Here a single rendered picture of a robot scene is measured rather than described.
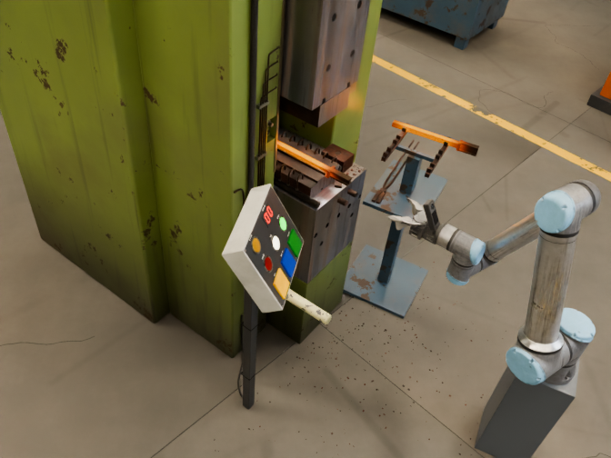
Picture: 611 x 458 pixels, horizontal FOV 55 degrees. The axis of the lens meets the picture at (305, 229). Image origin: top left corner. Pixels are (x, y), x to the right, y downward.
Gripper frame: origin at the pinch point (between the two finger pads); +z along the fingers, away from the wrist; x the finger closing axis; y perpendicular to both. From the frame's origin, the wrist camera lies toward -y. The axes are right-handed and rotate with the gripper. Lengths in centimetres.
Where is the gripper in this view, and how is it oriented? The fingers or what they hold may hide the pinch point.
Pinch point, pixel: (397, 205)
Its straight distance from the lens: 235.2
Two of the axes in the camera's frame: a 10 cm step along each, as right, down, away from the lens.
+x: 6.0, -5.1, 6.1
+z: -8.0, -4.6, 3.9
